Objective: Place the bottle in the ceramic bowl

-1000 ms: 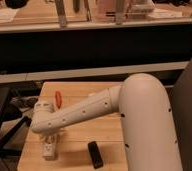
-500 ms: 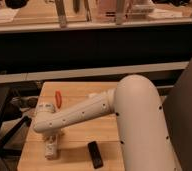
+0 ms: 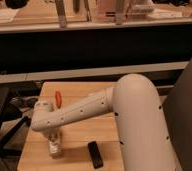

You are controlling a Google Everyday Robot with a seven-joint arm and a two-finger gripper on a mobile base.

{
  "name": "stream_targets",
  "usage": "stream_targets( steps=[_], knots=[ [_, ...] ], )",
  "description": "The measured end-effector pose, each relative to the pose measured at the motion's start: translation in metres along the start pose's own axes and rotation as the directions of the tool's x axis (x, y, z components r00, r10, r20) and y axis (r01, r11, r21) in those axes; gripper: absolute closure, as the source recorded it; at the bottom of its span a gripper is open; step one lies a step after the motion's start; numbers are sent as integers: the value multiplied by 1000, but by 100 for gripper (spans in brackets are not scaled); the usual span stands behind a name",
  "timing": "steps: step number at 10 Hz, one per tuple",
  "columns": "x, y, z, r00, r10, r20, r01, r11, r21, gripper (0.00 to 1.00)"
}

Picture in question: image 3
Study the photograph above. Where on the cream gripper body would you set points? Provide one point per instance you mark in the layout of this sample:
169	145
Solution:
52	134

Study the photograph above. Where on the white plastic bottle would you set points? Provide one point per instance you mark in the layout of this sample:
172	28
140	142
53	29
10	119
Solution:
54	145

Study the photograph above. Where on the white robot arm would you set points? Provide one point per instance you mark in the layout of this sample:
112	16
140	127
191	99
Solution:
143	134

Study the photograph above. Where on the wooden table top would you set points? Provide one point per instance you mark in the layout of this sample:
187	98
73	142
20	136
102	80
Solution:
74	139

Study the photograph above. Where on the orange carrot toy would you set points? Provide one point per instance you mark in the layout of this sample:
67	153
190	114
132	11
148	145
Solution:
58	99

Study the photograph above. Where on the black remote control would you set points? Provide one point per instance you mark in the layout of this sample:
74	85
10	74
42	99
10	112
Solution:
95	155

